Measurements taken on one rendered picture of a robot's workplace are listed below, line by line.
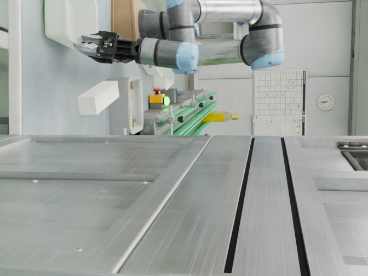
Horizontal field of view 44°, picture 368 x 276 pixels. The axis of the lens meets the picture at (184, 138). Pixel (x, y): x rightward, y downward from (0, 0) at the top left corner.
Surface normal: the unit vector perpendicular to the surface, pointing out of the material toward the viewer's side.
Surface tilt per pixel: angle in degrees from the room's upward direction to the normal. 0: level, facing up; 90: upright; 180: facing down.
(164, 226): 90
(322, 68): 90
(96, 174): 90
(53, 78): 0
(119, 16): 90
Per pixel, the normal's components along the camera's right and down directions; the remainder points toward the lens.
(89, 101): -0.18, 0.33
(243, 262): -0.03, -0.99
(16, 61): -0.18, 0.01
